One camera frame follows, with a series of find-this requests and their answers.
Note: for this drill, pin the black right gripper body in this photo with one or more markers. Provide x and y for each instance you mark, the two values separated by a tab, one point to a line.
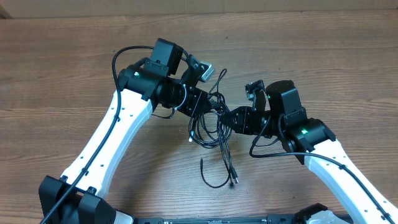
252	121

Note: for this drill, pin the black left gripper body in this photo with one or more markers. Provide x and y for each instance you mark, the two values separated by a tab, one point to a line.
191	101

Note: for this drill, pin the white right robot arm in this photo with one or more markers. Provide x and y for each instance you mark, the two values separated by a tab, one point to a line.
277	112

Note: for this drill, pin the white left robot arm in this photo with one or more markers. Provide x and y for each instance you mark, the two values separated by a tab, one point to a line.
168	77

